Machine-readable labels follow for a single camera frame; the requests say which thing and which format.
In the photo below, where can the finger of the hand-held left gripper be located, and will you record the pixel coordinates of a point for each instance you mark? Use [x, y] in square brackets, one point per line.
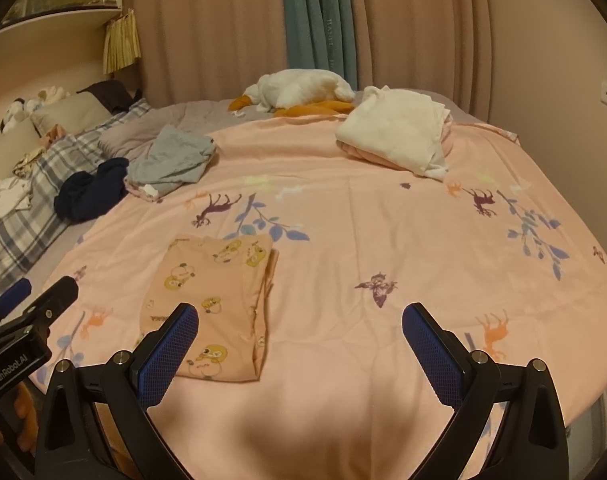
[10, 300]
[48, 302]

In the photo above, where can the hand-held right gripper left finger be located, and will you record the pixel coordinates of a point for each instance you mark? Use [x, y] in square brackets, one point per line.
[171, 355]

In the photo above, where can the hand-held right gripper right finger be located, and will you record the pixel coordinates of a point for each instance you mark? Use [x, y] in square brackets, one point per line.
[431, 355]

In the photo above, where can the peach cartoon print shirt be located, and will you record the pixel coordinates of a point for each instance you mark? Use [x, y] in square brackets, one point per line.
[218, 300]

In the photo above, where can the white and orange clothes pile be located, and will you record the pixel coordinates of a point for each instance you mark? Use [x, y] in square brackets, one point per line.
[293, 87]

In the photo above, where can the person's left hand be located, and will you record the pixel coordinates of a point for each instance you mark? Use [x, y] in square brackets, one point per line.
[25, 410]

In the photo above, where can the plaid grey pillow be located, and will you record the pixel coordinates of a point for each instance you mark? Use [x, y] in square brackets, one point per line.
[23, 232]

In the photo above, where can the white printed cloth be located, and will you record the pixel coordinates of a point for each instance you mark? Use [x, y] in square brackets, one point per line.
[3, 197]

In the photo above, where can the navy cloth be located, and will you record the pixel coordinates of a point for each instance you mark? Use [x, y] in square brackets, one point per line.
[90, 192]

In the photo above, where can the black yellow striped cloth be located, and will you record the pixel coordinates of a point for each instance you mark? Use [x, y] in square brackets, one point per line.
[28, 164]

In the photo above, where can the pink animal print blanket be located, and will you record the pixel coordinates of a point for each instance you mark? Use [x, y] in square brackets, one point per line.
[383, 220]

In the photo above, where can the small pink white cloth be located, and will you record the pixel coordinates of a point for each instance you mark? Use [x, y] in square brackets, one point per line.
[143, 191]

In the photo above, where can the large beige pillow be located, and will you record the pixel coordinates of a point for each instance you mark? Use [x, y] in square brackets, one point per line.
[8, 152]

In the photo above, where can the small beige pillow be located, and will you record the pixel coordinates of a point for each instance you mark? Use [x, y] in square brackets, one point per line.
[73, 110]

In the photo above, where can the grey cloth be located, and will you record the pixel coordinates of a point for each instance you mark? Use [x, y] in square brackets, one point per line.
[178, 157]

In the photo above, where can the pink folded cloth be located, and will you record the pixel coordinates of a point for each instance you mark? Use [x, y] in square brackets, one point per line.
[378, 157]

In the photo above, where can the beige plush toy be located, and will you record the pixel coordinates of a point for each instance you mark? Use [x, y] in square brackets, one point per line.
[48, 96]

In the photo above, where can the dark brown cloth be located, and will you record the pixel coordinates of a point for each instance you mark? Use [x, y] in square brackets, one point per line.
[110, 94]

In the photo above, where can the white folded cloth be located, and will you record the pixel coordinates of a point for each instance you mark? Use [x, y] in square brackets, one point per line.
[393, 125]

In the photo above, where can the small yellow curtain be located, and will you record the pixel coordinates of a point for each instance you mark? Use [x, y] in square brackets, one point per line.
[123, 42]

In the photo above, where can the pink curtain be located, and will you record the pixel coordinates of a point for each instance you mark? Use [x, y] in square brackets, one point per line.
[208, 30]

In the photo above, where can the teal curtain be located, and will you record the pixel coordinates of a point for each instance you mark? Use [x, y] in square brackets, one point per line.
[328, 15]

